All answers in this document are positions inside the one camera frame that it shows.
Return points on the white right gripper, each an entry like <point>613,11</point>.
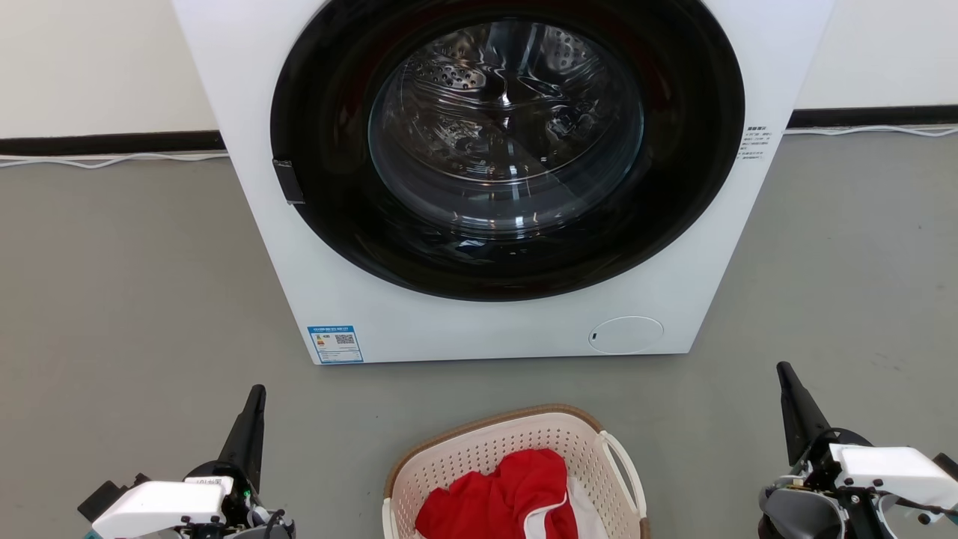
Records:
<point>891,471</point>

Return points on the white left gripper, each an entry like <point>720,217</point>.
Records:
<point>157,505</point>

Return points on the cream perforated laundry basket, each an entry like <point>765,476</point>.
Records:
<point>486,449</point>

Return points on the blue energy label sticker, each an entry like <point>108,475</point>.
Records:
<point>335,344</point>

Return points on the round white filter cover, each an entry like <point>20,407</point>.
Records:
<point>626,335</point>

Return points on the white front-load washing machine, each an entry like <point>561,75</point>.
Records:
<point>449,329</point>

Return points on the white garment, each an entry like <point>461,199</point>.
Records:
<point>589,518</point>

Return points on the red garment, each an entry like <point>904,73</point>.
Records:
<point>486,501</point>

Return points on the black round washer door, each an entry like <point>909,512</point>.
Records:
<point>322,187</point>

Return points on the white text label sticker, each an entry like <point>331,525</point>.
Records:
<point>754,143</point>

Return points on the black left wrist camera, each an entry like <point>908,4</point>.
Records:
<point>105,498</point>

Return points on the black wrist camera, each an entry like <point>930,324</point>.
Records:
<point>105,498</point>
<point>947,464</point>

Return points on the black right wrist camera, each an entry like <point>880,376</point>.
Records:
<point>947,464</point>

